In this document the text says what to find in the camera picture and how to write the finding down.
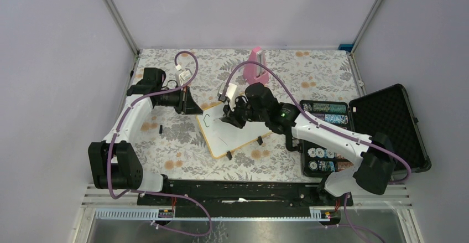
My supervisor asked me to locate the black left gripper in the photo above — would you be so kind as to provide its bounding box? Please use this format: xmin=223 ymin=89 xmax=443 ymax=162
xmin=156 ymin=84 xmax=202 ymax=115

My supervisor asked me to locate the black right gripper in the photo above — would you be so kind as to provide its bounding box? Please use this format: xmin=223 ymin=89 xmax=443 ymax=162
xmin=222 ymin=95 xmax=268 ymax=129

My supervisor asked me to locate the yellow framed whiteboard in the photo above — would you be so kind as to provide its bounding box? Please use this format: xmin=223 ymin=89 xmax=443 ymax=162
xmin=196 ymin=103 xmax=272 ymax=159

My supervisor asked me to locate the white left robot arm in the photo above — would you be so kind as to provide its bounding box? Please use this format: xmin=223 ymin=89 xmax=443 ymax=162
xmin=88 ymin=68 xmax=203 ymax=205

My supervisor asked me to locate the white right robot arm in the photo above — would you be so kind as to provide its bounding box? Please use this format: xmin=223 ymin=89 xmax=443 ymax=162
xmin=218 ymin=83 xmax=396 ymax=205

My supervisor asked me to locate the floral table mat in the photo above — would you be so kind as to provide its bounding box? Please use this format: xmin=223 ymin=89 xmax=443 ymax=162
xmin=104 ymin=49 xmax=362 ymax=183

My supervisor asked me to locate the blue white chip stack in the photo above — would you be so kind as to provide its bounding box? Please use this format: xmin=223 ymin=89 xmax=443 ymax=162
xmin=319 ymin=114 xmax=349 ymax=125

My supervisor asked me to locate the black poker chip case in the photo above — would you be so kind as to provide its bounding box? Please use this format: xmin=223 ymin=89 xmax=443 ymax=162
xmin=286 ymin=84 xmax=432 ymax=178

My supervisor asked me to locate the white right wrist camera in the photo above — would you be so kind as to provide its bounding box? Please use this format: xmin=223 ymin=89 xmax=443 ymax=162
xmin=218 ymin=82 xmax=239 ymax=111

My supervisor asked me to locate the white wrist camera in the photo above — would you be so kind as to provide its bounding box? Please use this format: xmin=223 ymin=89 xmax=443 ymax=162
xmin=175 ymin=69 xmax=193 ymax=87
xmin=218 ymin=82 xmax=239 ymax=111

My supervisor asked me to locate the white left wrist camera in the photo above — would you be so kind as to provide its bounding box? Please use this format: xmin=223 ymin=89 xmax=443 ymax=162
xmin=175 ymin=69 xmax=193 ymax=87

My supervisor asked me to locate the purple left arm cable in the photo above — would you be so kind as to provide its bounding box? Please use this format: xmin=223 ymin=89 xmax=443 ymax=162
xmin=107 ymin=51 xmax=213 ymax=237

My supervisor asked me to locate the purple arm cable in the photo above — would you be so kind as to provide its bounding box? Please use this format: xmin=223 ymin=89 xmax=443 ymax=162
xmin=218 ymin=60 xmax=412 ymax=243
xmin=107 ymin=51 xmax=213 ymax=237

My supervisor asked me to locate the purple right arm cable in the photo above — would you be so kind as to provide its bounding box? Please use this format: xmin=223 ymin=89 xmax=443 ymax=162
xmin=218 ymin=60 xmax=412 ymax=243

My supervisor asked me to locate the black mounting base plate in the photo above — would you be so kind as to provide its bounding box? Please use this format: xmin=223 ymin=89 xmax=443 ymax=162
xmin=137 ymin=179 xmax=353 ymax=218

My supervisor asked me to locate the blue corner bracket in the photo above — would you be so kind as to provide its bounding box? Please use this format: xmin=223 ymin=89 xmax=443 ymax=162
xmin=338 ymin=44 xmax=354 ymax=53

